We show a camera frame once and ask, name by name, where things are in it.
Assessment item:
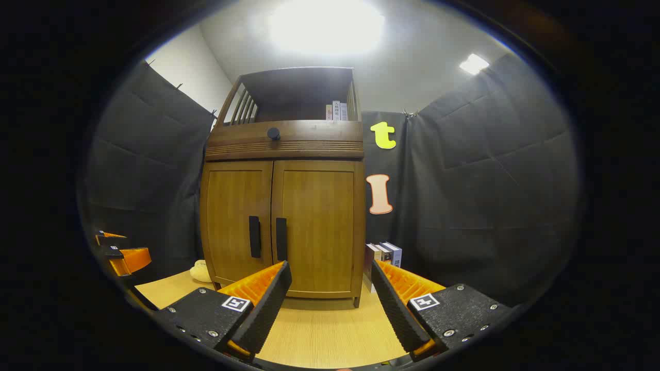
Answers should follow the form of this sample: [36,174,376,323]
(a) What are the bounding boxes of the large ceiling light panel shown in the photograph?
[268,0,385,55]

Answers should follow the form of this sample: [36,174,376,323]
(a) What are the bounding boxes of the wooden double-door shoe cabinet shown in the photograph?
[200,67,367,308]

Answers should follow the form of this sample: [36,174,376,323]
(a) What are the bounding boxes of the wooden cabinet drawer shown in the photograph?
[205,120,365,161]

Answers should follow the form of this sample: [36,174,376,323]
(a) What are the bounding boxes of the small ceiling light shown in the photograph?
[459,54,490,76]

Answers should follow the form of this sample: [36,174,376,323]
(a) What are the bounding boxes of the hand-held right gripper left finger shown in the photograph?
[155,260,293,361]

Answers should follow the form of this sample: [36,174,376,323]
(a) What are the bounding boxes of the wooden shoe cabinet door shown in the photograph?
[201,161,274,289]
[272,160,366,299]

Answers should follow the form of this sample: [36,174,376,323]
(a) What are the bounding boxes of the black door handle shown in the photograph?
[276,217,288,262]
[249,216,261,258]

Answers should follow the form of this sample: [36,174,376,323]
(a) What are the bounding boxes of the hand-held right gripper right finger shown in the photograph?
[371,259,511,361]

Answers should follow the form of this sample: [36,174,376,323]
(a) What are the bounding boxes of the cream soft toy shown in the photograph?
[190,260,213,283]

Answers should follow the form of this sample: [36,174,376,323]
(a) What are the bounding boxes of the black backdrop cloth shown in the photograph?
[361,52,584,306]
[85,62,217,285]

